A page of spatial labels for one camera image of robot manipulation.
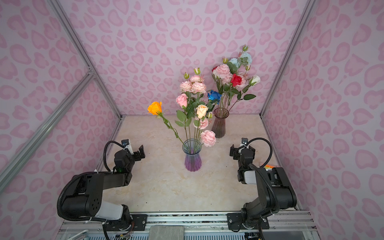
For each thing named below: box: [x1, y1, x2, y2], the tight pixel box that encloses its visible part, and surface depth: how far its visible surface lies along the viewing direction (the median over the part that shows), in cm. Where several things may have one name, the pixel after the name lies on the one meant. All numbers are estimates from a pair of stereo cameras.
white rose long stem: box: [228, 74, 261, 112], surface depth 85 cm
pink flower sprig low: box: [200, 130, 217, 147], surface depth 69 cm
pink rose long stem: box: [174, 93, 192, 145], surface depth 71 cm
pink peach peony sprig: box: [193, 104, 213, 145], surface depth 63 cm
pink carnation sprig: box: [212, 63, 233, 116], surface depth 83 cm
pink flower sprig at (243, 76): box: [238, 64, 252, 89], surface depth 86 cm
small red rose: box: [225, 73, 242, 116], surface depth 77 cm
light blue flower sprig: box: [228, 44, 252, 73], surface depth 85 cm
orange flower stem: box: [147, 101, 185, 145], surface depth 68 cm
